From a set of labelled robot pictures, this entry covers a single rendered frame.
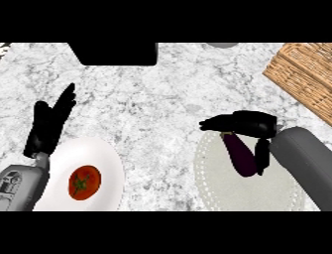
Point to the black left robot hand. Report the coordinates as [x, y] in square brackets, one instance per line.
[49, 120]

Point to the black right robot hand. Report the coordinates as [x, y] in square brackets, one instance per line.
[251, 124]

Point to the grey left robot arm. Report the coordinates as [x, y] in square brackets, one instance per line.
[16, 187]

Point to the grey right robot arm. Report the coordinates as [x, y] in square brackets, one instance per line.
[314, 168]

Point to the purple eggplant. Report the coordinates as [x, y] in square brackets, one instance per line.
[239, 153]

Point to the wicker basket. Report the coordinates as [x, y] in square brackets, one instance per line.
[314, 82]

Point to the pale round placemat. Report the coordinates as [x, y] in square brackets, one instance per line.
[232, 188]

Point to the white plate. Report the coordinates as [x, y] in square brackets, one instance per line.
[99, 155]

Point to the red tomato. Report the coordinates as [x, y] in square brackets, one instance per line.
[84, 183]

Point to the black appliance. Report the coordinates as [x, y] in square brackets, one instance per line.
[114, 53]

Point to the grey round object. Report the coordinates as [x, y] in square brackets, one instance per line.
[221, 45]

